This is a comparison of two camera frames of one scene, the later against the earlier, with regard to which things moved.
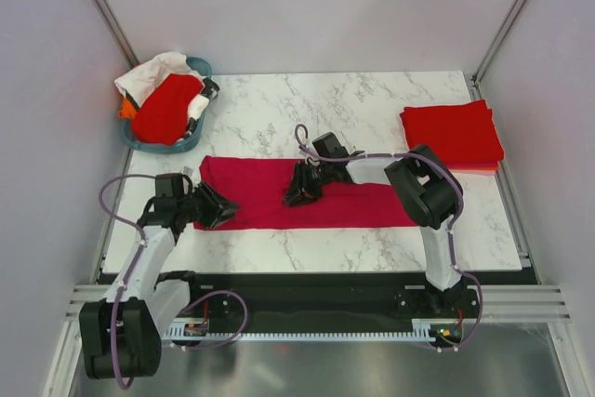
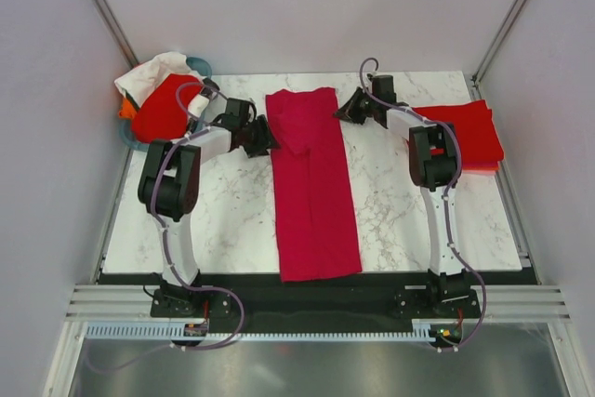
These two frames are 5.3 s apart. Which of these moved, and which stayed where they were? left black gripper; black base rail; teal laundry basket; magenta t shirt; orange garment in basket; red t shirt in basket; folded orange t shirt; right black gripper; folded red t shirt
Moved: magenta t shirt; right black gripper; left black gripper
Stayed: red t shirt in basket; black base rail; folded orange t shirt; teal laundry basket; orange garment in basket; folded red t shirt
